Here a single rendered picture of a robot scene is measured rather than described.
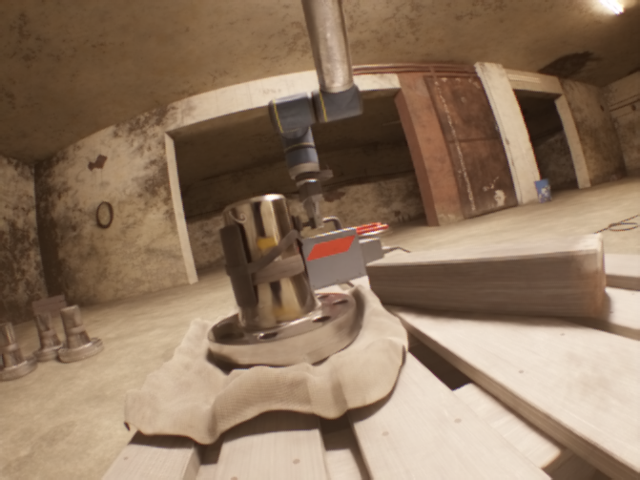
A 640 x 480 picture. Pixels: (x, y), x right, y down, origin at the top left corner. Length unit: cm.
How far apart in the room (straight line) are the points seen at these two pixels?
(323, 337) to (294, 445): 17
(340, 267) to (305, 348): 57
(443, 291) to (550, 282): 19
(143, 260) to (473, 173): 561
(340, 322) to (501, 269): 24
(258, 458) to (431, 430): 15
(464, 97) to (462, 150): 108
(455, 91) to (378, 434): 563
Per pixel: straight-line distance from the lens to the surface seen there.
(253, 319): 45
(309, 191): 92
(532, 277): 41
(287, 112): 85
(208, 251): 990
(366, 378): 28
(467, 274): 46
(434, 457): 23
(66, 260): 586
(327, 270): 92
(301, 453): 26
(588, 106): 982
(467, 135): 543
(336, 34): 77
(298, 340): 38
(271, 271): 43
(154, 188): 475
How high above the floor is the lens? 32
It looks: 1 degrees down
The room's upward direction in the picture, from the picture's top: 13 degrees counter-clockwise
